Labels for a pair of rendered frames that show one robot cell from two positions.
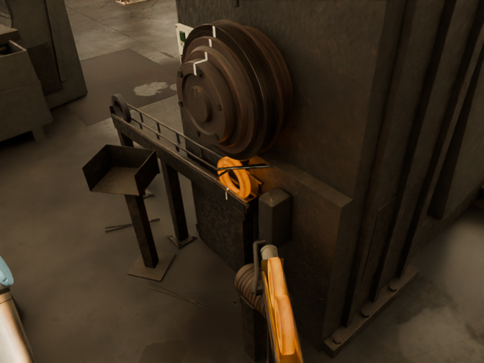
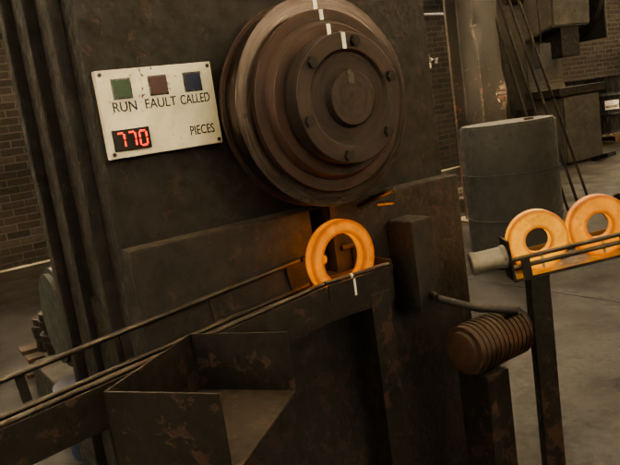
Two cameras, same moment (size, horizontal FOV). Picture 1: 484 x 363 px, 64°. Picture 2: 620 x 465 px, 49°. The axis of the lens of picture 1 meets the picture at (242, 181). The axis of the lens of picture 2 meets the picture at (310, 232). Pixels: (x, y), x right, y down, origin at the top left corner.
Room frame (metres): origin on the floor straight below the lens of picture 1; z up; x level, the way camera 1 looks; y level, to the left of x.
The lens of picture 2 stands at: (1.19, 1.62, 1.09)
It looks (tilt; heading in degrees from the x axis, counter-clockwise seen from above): 10 degrees down; 274
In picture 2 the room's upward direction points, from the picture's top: 8 degrees counter-clockwise
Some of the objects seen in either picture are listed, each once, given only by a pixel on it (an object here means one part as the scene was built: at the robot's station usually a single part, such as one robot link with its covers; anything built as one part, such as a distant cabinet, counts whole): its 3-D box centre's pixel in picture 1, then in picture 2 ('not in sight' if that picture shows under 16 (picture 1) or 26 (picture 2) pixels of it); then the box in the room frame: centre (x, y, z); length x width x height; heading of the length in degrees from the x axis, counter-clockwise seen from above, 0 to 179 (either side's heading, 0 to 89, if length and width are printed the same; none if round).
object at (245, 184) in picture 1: (233, 178); (340, 256); (1.25, 0.03, 0.75); 0.18 x 0.03 x 0.18; 37
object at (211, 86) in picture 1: (203, 103); (346, 99); (1.19, 0.11, 1.12); 0.28 x 0.06 x 0.28; 38
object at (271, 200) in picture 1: (275, 220); (413, 262); (1.07, -0.12, 0.68); 0.11 x 0.08 x 0.24; 128
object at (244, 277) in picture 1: (263, 322); (498, 413); (0.90, -0.06, 0.27); 0.22 x 0.13 x 0.53; 38
